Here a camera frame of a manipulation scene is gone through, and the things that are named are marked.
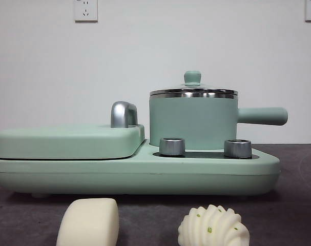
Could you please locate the glass pot lid green knob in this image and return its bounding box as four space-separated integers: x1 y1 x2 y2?
149 70 239 96

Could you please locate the smooth white steamed bun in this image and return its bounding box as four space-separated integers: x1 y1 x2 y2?
55 197 119 246

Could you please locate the twisted white scallion bun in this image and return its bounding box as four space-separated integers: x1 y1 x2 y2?
177 204 250 246

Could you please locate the silver control knob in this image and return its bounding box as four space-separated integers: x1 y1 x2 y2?
159 137 186 156
223 139 253 158

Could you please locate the mint green breakfast machine base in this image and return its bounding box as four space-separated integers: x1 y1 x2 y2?
0 139 281 199

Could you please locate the mint green griddle cover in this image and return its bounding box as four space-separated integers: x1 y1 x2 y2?
0 124 146 160

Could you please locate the mint green pot with handle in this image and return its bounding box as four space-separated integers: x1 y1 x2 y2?
148 89 289 151

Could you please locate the silver griddle cover handle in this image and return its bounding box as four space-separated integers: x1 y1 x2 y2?
110 101 139 128

